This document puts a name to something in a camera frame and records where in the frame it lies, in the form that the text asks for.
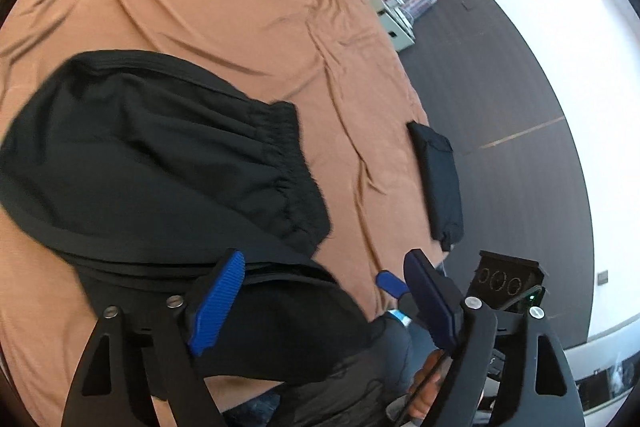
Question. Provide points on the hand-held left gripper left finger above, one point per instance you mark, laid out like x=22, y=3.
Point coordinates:
x=215, y=307

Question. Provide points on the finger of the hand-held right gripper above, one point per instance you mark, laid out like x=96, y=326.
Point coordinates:
x=392, y=283

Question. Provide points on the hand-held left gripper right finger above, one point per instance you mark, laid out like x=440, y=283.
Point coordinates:
x=432, y=302

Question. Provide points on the black pants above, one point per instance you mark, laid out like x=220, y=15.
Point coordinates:
x=150, y=187

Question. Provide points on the person's right hand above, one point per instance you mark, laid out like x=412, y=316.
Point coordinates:
x=427, y=382

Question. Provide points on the folded black garment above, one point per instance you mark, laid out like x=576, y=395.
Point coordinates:
x=440, y=187

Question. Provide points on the person's grey patterned trouser legs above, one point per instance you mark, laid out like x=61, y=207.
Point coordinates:
x=350, y=387

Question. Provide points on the white nightstand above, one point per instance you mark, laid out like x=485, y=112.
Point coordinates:
x=397, y=24

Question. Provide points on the brown blanket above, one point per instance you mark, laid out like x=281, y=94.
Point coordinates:
x=200, y=17

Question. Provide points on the wall socket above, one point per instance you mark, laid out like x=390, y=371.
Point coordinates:
x=603, y=276
x=467, y=5

